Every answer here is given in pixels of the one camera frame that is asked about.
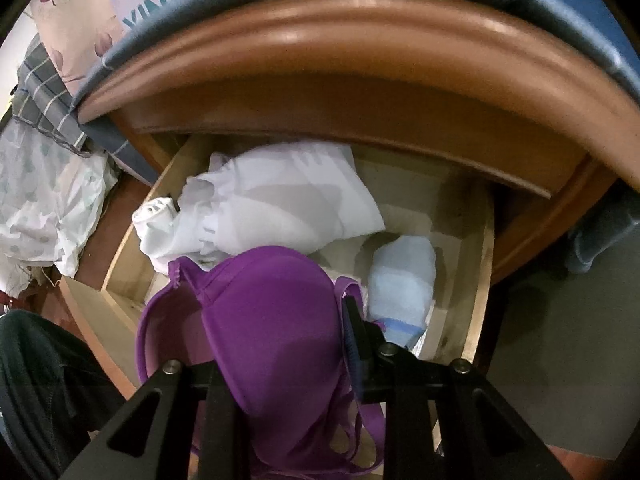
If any floral pillow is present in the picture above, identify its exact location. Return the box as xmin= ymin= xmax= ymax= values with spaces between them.
xmin=25 ymin=0 xmax=126 ymax=96

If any white folded garment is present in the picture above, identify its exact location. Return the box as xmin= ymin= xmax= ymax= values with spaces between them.
xmin=131 ymin=197 xmax=181 ymax=261

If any grey box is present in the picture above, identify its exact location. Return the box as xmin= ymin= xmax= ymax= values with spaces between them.
xmin=492 ymin=265 xmax=640 ymax=446

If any wooden nightstand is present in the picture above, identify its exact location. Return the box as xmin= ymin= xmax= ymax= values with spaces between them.
xmin=77 ymin=0 xmax=640 ymax=291

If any wooden drawer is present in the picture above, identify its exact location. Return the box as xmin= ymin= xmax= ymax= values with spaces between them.
xmin=59 ymin=132 xmax=497 ymax=466

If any purple bra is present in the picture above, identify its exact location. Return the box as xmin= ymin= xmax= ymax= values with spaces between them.
xmin=136 ymin=246 xmax=388 ymax=480

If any white spotted bedsheet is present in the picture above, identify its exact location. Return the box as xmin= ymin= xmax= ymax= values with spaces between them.
xmin=0 ymin=120 xmax=121 ymax=281

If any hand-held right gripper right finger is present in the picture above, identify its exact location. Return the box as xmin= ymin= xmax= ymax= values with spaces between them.
xmin=341 ymin=295 xmax=572 ymax=480

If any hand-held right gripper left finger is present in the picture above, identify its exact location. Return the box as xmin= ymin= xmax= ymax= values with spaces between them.
xmin=64 ymin=359 xmax=240 ymax=480

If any grey plaid blanket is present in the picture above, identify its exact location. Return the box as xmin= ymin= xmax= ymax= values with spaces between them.
xmin=12 ymin=35 xmax=93 ymax=153

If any white cloth garment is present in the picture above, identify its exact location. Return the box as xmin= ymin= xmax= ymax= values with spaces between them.
xmin=140 ymin=141 xmax=387 ymax=273

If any light blue underwear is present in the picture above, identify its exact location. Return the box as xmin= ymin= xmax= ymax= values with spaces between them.
xmin=367 ymin=234 xmax=437 ymax=352

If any person's dark trouser leg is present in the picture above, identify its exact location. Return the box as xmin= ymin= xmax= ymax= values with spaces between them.
xmin=0 ymin=310 xmax=128 ymax=480

